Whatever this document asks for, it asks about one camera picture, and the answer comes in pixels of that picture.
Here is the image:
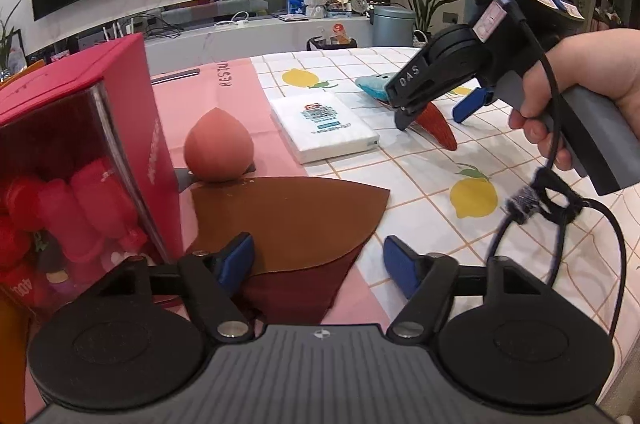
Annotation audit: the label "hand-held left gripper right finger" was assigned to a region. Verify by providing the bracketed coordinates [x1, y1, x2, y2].
[382, 235, 547, 341]

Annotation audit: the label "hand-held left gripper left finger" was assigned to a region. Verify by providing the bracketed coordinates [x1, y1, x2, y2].
[97, 232, 256, 341]

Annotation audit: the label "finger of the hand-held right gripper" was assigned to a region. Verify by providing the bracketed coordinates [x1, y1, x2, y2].
[394, 103, 427, 131]
[452, 87, 495, 124]

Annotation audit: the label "red chili plush toy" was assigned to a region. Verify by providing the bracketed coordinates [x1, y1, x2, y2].
[415, 101, 459, 152]

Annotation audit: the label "brown felt piece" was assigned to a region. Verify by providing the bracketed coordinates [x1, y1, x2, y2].
[189, 175, 391, 278]

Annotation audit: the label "person's right hand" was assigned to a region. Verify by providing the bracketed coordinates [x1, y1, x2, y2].
[509, 28, 640, 172]

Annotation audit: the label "blue plush toy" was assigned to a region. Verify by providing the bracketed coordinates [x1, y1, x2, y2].
[354, 73, 401, 101]

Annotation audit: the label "checkered lemon tablecloth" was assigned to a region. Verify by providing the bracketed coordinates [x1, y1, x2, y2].
[250, 46, 640, 397]

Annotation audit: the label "dark red felt piece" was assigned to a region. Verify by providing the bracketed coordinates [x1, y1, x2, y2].
[240, 246, 369, 326]

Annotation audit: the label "tall green floor plant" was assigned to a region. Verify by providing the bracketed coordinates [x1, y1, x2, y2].
[382, 0, 466, 36]

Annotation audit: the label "white tissue pack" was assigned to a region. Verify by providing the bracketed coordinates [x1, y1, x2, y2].
[270, 91, 380, 165]

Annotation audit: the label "grey trash can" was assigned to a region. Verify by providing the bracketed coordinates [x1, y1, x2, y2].
[372, 5, 417, 49]

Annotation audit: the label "peach plush toy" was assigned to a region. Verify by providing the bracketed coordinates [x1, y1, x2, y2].
[183, 106, 257, 184]

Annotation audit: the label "red cylinder bottle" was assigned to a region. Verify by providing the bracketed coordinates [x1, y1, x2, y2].
[39, 178, 102, 263]
[70, 156, 149, 256]

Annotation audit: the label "pink table mat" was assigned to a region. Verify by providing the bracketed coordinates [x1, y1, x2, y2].
[25, 55, 397, 422]

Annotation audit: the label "dark flat device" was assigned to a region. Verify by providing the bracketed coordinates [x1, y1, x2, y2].
[150, 68, 201, 85]

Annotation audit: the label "white marble tv console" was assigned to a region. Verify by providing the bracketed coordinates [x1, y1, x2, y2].
[22, 0, 373, 78]

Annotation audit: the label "red gift box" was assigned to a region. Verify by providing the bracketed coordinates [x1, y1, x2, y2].
[0, 33, 185, 321]

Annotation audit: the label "white router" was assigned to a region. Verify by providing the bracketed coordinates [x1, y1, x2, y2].
[102, 20, 138, 41]

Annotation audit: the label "green plant in glass vase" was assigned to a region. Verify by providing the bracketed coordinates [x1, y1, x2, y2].
[0, 0, 24, 57]

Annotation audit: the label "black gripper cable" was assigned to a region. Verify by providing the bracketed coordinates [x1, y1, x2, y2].
[480, 0, 629, 346]

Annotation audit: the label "white charger cable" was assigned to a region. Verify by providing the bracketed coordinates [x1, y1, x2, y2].
[215, 11, 251, 28]

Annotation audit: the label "black cables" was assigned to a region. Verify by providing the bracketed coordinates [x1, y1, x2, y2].
[134, 14, 182, 41]

